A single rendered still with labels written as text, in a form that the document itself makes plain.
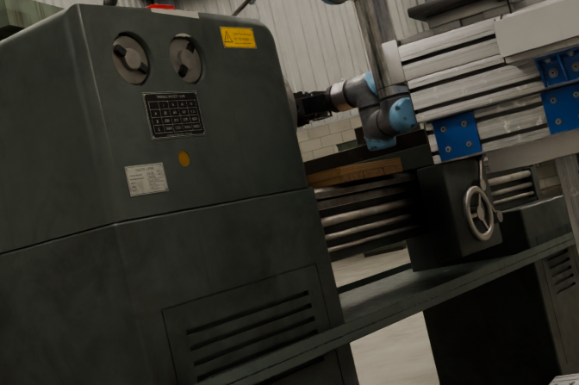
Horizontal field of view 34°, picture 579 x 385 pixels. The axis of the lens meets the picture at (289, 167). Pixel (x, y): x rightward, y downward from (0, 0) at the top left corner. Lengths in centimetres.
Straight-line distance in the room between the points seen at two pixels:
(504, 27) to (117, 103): 72
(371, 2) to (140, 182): 82
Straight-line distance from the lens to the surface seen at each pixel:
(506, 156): 205
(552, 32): 178
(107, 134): 168
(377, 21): 225
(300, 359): 190
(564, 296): 326
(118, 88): 173
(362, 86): 235
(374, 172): 247
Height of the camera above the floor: 79
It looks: 3 degrees up
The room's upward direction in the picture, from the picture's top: 13 degrees counter-clockwise
